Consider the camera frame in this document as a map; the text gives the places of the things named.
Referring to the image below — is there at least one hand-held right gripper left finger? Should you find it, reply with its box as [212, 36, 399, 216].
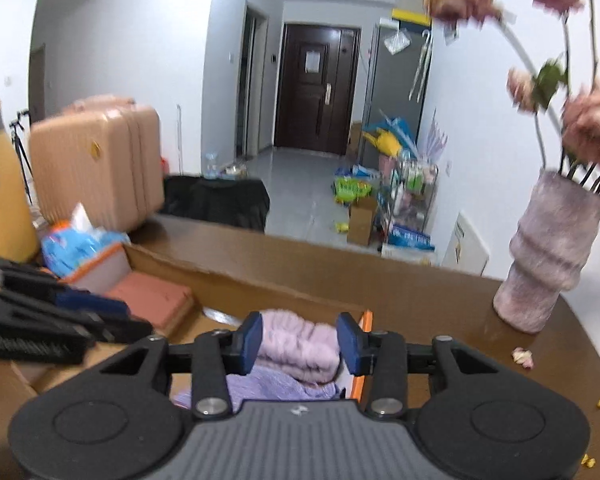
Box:
[80, 311, 263, 420]

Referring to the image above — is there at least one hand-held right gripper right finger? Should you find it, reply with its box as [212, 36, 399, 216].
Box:
[336, 312, 511, 420]

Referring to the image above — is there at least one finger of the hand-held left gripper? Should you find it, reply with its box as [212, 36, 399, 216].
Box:
[0, 292, 154, 344]
[0, 251, 131, 317]

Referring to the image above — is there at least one pink layered sponge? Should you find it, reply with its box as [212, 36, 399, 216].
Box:
[105, 272, 196, 339]

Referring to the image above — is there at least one pale lilac fuzzy headband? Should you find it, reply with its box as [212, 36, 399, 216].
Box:
[256, 309, 342, 387]

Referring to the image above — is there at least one red cardboard box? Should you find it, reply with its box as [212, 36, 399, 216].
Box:
[0, 242, 374, 441]

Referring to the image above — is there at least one blue tissue pack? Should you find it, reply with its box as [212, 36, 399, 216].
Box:
[41, 202, 131, 279]

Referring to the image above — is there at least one purple fuzzy towel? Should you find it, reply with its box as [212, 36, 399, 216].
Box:
[172, 364, 342, 412]

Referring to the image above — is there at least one blue packet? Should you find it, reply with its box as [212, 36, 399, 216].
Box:
[382, 225, 436, 254]

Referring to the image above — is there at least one small cardboard box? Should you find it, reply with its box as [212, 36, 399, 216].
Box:
[347, 197, 379, 247]

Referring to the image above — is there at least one pink ribbed suitcase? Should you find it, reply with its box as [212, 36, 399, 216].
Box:
[29, 104, 164, 231]

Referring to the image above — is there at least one yellow thermos jug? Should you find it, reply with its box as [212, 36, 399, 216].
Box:
[0, 100, 41, 264]

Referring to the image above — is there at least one black duffel bag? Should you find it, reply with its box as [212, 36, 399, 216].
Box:
[162, 175, 271, 234]

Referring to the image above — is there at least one white panel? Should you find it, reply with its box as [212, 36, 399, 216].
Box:
[440, 210, 491, 276]

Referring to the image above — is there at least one green bag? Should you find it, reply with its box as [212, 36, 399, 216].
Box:
[333, 175, 374, 206]

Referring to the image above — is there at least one black tripod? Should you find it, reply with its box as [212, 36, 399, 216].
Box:
[9, 107, 36, 207]

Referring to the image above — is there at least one tall cardboard box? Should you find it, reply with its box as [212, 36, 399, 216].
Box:
[347, 121, 364, 161]

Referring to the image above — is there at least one yellow bag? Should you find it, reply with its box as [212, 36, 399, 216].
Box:
[362, 127, 404, 159]

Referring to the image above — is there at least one pink smooth suitcase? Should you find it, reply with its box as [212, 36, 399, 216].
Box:
[60, 93, 136, 114]

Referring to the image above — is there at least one pink ceramic vase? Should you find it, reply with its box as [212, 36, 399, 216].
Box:
[493, 170, 600, 334]

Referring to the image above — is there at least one blue bag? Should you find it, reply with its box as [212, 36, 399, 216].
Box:
[377, 115, 421, 151]

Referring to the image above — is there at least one purple hanger rack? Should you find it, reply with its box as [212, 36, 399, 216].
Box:
[420, 107, 449, 161]

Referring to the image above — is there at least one dark wooden door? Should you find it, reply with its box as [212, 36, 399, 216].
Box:
[274, 22, 361, 156]

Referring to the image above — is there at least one grey refrigerator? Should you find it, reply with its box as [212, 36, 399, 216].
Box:
[362, 22, 434, 142]

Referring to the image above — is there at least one white umbrella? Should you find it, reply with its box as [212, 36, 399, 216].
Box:
[408, 30, 431, 104]

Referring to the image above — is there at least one clear bag on refrigerator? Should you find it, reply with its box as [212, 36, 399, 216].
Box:
[382, 27, 411, 56]

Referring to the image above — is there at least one bunch of dried pink roses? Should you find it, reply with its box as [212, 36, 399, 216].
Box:
[422, 0, 600, 197]

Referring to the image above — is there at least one yellow box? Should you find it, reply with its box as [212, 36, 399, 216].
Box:
[392, 7, 434, 26]

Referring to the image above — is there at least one wire storage rack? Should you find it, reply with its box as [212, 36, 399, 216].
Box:
[389, 157, 439, 242]

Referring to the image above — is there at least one interior door frame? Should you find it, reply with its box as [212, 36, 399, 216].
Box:
[237, 5, 270, 159]

